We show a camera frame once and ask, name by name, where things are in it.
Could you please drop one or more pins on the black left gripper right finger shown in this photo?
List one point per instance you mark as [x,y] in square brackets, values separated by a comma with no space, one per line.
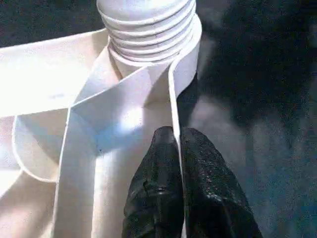
[210,188]

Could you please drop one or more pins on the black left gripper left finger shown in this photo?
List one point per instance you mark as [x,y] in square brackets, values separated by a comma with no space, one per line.
[153,188]

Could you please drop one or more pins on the white plastic table top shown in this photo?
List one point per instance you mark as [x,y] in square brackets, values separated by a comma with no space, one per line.
[74,124]

